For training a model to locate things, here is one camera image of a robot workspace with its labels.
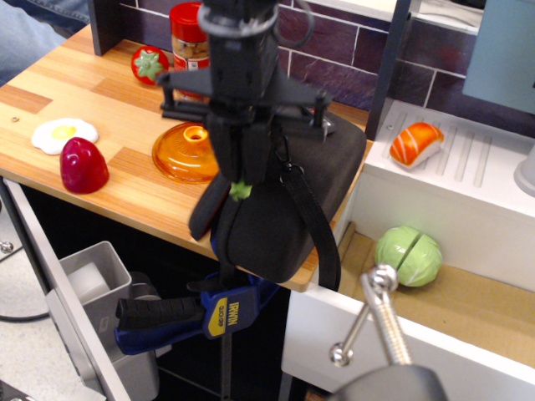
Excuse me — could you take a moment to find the red toy tomato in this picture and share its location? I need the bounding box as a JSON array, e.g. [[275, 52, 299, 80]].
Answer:
[[130, 46, 170, 85]]

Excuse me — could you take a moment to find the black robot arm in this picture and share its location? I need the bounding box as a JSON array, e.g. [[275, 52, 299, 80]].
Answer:
[[157, 1, 332, 185]]

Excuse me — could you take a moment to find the toy salmon sushi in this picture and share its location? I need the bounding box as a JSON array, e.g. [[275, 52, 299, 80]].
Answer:
[[389, 122, 445, 170]]

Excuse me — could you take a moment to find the blue Irwin bar clamp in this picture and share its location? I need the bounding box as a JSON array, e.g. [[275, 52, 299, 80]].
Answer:
[[115, 259, 278, 400]]

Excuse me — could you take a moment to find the metal clamp screw handle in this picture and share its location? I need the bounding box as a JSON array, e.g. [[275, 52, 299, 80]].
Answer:
[[329, 263, 451, 401]]

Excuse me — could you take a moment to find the black carry strap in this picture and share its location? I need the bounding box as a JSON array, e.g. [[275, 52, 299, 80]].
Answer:
[[273, 135, 343, 293]]

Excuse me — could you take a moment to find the green zipper pull tab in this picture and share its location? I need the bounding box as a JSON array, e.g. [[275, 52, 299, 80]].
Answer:
[[229, 180, 252, 201]]

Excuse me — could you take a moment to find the grey cylindrical cup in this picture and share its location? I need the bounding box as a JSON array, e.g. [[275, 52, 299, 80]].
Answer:
[[513, 146, 535, 197]]

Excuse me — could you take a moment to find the dark grey corner post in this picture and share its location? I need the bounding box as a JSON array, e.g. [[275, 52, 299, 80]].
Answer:
[[88, 0, 125, 56]]

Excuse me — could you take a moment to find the white drawer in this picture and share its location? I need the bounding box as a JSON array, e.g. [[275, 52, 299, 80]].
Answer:
[[282, 226, 534, 400]]

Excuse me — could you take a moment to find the black floor cable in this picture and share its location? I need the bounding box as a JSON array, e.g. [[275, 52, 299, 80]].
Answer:
[[0, 311, 51, 323]]

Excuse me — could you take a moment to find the dark grey shelf post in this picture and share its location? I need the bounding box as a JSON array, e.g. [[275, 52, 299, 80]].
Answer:
[[365, 0, 411, 141]]

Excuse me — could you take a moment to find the red-lidded peanut jar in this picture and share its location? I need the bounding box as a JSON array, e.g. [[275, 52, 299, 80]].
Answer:
[[169, 2, 211, 104]]

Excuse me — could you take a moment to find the grey metal bin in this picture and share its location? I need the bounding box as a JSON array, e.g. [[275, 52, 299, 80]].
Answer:
[[60, 241, 160, 400]]

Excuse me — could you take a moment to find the light blue panel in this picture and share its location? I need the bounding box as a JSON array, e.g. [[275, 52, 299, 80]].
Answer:
[[462, 1, 534, 114]]

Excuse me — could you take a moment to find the white dish rack counter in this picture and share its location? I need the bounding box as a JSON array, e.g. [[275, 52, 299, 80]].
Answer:
[[352, 101, 534, 291]]

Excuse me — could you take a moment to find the green toy cabbage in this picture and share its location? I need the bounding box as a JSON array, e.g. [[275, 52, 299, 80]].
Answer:
[[374, 226, 442, 287]]

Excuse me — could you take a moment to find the toy fried egg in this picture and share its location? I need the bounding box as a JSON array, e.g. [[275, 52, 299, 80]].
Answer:
[[31, 118, 99, 155]]

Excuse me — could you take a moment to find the black zipper case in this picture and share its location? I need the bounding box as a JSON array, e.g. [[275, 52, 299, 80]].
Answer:
[[189, 113, 366, 290]]

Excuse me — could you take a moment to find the dark red toy pepper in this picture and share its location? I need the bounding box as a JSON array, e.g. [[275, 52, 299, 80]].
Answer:
[[60, 137, 110, 195]]

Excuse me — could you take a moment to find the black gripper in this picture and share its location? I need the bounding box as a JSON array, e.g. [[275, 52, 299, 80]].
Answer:
[[157, 32, 333, 185]]

